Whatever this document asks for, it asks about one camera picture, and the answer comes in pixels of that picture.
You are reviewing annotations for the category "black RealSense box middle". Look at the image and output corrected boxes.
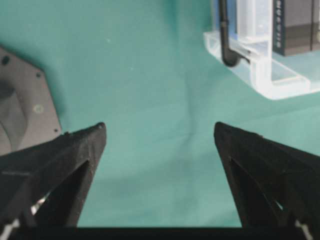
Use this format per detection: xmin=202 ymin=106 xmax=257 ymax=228
xmin=272 ymin=0 xmax=320 ymax=57

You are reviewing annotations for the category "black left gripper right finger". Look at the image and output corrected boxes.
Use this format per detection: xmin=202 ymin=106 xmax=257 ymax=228
xmin=214 ymin=122 xmax=320 ymax=227

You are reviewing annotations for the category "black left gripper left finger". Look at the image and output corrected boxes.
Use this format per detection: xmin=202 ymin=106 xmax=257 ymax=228
xmin=0 ymin=122 xmax=107 ymax=227

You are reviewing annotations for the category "clear plastic storage case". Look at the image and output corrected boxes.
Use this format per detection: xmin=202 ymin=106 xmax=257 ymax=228
xmin=203 ymin=0 xmax=320 ymax=100

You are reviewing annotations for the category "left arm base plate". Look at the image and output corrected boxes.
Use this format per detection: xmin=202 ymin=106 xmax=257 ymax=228
xmin=0 ymin=47 xmax=62 ymax=155

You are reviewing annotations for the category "blue foam insert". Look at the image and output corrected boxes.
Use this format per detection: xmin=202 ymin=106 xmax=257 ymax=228
xmin=211 ymin=0 xmax=238 ymax=40

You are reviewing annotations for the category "green table cloth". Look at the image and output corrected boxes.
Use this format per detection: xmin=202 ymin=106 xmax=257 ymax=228
xmin=0 ymin=0 xmax=320 ymax=227

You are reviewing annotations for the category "black cable on case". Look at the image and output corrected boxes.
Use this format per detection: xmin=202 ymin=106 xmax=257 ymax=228
xmin=217 ymin=0 xmax=251 ymax=68

